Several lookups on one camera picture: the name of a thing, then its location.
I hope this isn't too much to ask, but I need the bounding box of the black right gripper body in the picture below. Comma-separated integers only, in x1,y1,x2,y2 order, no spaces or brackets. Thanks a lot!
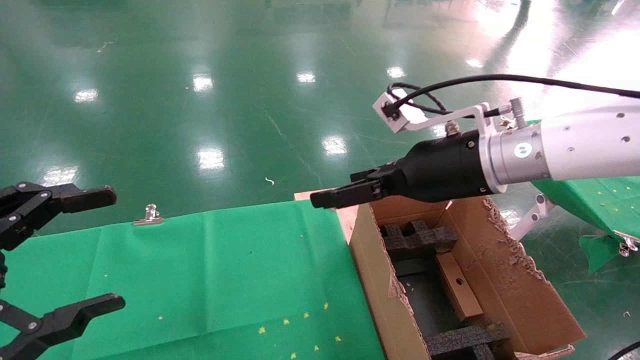
377,129,497,204

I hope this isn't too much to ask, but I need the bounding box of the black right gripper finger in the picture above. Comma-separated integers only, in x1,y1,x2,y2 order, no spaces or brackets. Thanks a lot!
310,179,387,210
350,166,396,184

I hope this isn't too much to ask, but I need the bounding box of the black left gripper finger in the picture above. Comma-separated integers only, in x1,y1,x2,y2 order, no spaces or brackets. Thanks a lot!
0,294,127,360
0,183,119,251

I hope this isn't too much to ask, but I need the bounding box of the small brown cardboard box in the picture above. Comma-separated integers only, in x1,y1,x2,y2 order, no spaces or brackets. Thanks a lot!
435,251,485,324

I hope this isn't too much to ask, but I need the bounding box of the black foam carton base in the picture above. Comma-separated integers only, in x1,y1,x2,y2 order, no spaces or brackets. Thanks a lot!
392,257,468,342

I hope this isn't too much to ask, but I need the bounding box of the large open cardboard carton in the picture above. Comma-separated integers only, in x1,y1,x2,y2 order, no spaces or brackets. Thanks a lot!
335,192,586,360

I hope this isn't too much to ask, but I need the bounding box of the cross-shaped black foam insert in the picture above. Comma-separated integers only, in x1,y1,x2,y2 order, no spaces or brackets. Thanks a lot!
380,220,459,264

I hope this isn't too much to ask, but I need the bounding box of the white table leg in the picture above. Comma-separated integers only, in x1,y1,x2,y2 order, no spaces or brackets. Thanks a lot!
509,194,556,242

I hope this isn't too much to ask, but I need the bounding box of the large green tablecloth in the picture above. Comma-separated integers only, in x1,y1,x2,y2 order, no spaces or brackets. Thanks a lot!
0,200,386,360

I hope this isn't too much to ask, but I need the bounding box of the green tablecloth with crumbs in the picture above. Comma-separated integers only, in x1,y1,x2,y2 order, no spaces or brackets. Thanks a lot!
530,119,640,274

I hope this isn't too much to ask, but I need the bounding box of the straight black foam insert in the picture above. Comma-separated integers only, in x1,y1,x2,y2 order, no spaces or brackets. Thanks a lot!
425,322,511,360

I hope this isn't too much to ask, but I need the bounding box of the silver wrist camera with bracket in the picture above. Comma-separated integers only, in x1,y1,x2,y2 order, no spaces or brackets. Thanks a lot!
372,90,527,136

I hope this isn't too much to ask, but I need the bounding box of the black camera cable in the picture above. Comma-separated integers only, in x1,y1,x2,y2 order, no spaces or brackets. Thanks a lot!
387,74,640,360

